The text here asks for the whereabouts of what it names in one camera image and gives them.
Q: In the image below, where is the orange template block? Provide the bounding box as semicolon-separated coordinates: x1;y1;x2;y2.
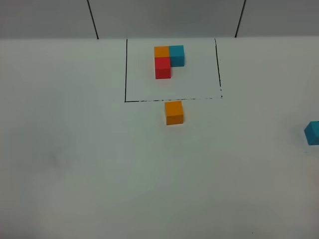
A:
154;46;170;58

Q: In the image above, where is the red template block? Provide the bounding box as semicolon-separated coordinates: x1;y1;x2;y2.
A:
155;57;171;79

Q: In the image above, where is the blue template block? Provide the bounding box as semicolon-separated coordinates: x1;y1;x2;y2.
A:
169;45;185;67

